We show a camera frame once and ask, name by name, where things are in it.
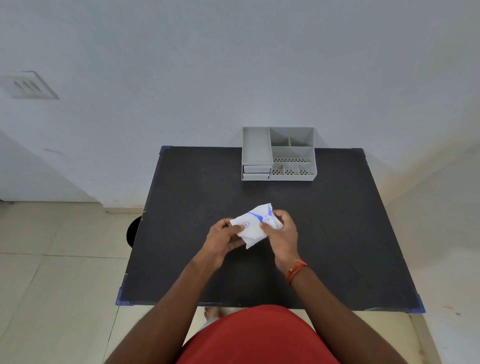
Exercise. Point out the person's red shirt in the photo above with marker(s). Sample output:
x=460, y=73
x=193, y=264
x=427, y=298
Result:
x=258, y=337

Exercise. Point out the person's left thumb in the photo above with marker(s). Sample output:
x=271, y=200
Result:
x=224, y=224

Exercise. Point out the person's foot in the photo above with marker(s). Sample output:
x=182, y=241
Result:
x=212, y=313

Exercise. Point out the person's left forearm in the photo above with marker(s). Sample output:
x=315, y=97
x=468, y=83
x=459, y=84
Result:
x=165, y=311

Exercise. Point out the person's right thumb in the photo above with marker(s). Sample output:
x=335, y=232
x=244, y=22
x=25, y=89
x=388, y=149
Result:
x=266, y=229

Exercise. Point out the person's right hand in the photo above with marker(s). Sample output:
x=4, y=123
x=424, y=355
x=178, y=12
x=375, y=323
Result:
x=285, y=243

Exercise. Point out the grey plastic desk organizer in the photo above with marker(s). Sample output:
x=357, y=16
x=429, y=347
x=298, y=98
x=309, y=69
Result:
x=278, y=154

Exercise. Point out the black round bin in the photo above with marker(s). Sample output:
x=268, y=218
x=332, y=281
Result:
x=134, y=231

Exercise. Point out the person's left hand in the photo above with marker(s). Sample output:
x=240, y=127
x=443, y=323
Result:
x=217, y=243

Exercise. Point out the white packet with blue print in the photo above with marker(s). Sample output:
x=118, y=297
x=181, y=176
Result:
x=254, y=228

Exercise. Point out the white wall switch plate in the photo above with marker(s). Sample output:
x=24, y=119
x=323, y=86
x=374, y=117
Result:
x=30, y=86

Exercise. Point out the blue tape corner piece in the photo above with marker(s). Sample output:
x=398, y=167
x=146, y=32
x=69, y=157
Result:
x=122, y=296
x=417, y=305
x=165, y=150

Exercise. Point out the person's right forearm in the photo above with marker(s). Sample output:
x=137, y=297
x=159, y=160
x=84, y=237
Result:
x=337, y=318

